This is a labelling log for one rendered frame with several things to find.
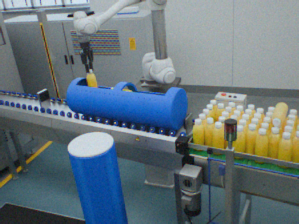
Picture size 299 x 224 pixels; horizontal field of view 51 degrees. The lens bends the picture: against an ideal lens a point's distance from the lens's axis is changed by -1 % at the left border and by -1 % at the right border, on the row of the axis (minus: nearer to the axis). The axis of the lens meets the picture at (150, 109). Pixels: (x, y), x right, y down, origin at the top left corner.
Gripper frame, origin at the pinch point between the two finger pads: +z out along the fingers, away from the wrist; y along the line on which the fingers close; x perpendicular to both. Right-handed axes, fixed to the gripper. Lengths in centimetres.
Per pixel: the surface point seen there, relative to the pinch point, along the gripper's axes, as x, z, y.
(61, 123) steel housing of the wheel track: -24, 43, 18
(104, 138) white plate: 43, 28, 46
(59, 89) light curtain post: -65, 34, -25
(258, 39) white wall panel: 72, 43, -273
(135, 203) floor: 20, 131, -5
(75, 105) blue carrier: -3.1, 23.1, 19.6
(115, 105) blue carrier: 33.8, 18.5, 19.0
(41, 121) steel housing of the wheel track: -47, 45, 19
